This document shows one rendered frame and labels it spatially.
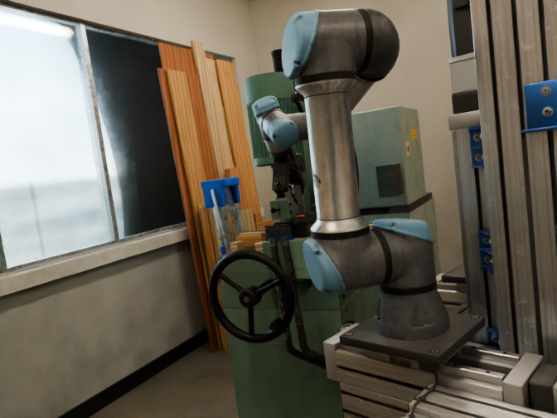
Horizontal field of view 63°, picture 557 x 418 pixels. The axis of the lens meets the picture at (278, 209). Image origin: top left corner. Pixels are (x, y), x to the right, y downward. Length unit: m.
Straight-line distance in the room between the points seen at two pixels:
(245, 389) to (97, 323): 1.25
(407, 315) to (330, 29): 0.56
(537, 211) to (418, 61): 2.96
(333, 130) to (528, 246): 0.45
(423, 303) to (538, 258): 0.24
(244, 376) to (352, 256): 0.97
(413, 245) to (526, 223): 0.23
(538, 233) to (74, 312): 2.25
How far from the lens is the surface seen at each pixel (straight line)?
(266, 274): 1.46
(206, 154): 3.36
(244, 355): 1.72
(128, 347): 2.97
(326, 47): 0.86
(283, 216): 1.63
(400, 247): 0.93
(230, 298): 1.67
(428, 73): 3.85
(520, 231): 1.03
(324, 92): 0.86
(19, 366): 2.58
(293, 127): 1.20
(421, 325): 0.98
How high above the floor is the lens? 1.19
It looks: 5 degrees down
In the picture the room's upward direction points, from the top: 7 degrees counter-clockwise
